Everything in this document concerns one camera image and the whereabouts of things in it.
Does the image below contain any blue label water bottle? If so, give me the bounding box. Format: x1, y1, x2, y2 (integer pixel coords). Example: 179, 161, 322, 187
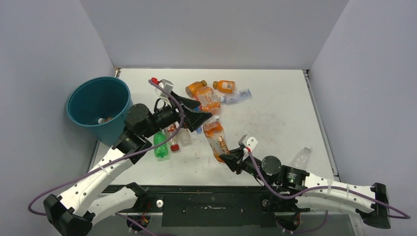
196, 126, 203, 134

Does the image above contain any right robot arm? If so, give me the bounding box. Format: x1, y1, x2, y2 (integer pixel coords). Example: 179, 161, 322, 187
219, 147, 391, 229

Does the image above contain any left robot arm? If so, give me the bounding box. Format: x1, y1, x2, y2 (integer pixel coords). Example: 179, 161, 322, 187
43, 92, 212, 236

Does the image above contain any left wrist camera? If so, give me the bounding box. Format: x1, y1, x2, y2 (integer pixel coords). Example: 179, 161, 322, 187
156, 79, 174, 97

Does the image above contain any crushed clear water bottle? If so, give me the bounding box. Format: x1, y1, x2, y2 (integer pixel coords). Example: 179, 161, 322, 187
218, 89, 252, 105

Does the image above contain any orange bottle with barcode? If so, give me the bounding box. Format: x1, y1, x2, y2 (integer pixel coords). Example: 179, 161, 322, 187
212, 80, 236, 93

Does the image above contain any teal plastic bin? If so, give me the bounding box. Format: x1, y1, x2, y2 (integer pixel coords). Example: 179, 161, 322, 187
66, 77, 133, 147

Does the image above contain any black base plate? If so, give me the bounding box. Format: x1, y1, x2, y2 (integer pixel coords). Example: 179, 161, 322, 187
122, 185, 312, 227

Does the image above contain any small orange juice bottle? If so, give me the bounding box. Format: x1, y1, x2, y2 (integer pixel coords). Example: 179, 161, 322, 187
185, 80, 207, 98

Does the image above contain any bottle inside bin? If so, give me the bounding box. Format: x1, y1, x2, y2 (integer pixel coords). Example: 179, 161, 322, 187
97, 117, 113, 124

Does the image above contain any clear bottle blue cap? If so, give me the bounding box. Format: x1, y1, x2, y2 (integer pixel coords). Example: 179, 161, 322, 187
289, 146, 312, 170

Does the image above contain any green plastic bottle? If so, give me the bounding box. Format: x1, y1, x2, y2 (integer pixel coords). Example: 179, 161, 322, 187
153, 131, 168, 158

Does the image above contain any red cap small bottle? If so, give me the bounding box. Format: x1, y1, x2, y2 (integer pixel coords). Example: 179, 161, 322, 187
164, 123, 180, 152

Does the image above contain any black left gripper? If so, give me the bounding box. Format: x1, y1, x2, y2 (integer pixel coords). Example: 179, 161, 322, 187
142, 90, 211, 139

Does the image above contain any large orange label bottle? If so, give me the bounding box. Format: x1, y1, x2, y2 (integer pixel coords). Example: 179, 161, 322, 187
195, 87, 221, 115

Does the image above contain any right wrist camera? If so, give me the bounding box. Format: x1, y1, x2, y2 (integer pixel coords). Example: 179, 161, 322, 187
238, 134, 259, 151

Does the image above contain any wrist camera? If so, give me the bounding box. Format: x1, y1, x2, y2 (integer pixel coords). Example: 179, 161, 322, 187
156, 79, 174, 97
238, 134, 259, 151

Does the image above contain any orange label tea bottle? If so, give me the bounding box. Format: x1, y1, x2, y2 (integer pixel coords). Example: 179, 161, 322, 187
203, 115, 229, 163

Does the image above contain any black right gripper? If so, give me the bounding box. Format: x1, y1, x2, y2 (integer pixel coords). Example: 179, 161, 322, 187
219, 147, 273, 185

